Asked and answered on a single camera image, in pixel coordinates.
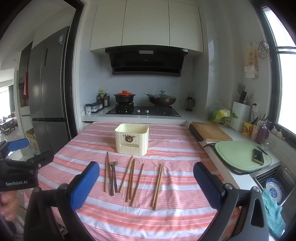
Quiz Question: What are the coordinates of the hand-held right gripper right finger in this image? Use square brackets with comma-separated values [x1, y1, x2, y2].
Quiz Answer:
[193, 162, 270, 241]

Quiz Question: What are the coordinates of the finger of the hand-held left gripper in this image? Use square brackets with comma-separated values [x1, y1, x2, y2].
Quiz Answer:
[0, 138, 29, 158]
[23, 151, 55, 171]

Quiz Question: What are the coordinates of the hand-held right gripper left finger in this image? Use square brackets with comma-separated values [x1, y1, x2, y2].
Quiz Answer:
[24, 161, 100, 241]

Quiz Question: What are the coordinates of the metal spoon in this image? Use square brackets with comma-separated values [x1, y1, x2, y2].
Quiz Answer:
[112, 161, 119, 193]
[109, 161, 115, 196]

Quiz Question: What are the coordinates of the cream ribbed utensil box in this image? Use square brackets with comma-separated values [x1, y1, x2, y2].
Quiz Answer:
[115, 123, 149, 156]

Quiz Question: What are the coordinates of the person's left hand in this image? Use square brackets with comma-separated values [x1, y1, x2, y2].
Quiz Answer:
[0, 191, 19, 219]

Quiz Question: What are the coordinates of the cardboard box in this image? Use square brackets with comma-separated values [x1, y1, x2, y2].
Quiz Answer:
[26, 133, 41, 155]

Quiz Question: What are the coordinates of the green cutting board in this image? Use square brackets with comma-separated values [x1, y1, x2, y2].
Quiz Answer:
[215, 141, 272, 172]

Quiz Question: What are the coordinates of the dark rolling pin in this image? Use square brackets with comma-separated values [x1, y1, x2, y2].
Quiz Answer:
[188, 124, 204, 142]

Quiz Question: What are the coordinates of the wooden cutting board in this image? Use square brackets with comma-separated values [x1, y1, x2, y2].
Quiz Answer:
[191, 122, 233, 142]

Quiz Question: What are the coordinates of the pink striped cloth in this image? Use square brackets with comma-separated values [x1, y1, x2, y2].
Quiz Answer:
[35, 122, 242, 241]

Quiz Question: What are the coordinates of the smartphone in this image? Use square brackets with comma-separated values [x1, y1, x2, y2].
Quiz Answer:
[253, 148, 265, 165]

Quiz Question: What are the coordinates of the grey refrigerator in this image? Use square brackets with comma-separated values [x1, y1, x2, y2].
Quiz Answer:
[27, 26, 71, 154]

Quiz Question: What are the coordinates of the yellow utensil cup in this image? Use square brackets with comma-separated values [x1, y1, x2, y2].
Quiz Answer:
[243, 121, 255, 136]

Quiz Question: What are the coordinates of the blue patterned plate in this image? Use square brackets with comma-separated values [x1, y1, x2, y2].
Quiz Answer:
[265, 178, 285, 202]

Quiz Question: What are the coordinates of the yellow green sponges rack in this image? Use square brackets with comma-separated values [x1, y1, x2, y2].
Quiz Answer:
[211, 108, 231, 124]

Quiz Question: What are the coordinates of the purple soap bottle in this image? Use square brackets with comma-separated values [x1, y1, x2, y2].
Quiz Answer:
[255, 120, 270, 145]

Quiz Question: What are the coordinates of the teal dish cloth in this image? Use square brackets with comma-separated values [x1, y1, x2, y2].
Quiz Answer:
[261, 189, 285, 238]

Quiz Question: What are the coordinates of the white knife block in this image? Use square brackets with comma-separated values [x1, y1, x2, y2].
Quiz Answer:
[232, 100, 251, 132]

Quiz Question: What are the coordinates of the steel sink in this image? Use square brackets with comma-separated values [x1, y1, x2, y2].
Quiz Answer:
[253, 162, 296, 210]

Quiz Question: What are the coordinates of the dark glass press pot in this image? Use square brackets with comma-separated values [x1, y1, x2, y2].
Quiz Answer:
[185, 95, 195, 111]

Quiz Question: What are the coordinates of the group of sauce bottles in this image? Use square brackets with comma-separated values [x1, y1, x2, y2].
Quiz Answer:
[97, 88, 110, 108]

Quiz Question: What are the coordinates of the black gas stove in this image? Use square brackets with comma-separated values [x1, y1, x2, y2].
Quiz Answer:
[106, 105, 181, 117]

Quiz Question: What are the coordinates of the black pot with red lid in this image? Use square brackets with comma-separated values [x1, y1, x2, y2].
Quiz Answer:
[113, 90, 137, 105]

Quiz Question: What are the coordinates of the wok with glass lid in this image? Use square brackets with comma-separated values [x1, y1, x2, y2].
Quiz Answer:
[145, 90, 177, 107]

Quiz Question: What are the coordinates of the kitchen window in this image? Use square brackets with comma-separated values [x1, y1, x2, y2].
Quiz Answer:
[262, 6, 296, 139]

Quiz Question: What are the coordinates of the hanging patterned towel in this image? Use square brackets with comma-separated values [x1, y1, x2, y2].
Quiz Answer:
[245, 46, 259, 79]

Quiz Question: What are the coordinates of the black range hood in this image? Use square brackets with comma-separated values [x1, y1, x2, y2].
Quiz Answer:
[105, 46, 189, 77]

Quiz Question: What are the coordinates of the hanging metal trivet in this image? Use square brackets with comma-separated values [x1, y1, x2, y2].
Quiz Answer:
[255, 40, 270, 61]

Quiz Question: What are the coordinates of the white wall cabinet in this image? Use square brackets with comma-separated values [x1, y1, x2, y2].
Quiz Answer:
[90, 0, 204, 53]

